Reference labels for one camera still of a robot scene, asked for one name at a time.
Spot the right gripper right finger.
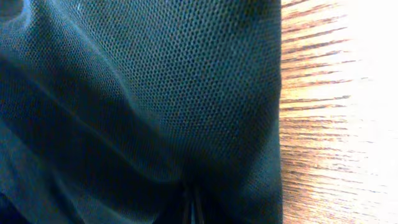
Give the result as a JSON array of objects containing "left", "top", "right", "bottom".
[{"left": 194, "top": 187, "right": 205, "bottom": 224}]

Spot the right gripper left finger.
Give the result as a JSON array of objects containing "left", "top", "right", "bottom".
[{"left": 182, "top": 185, "right": 192, "bottom": 224}]

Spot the black t-shirt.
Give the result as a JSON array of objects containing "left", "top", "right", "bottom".
[{"left": 1, "top": 0, "right": 283, "bottom": 224}]

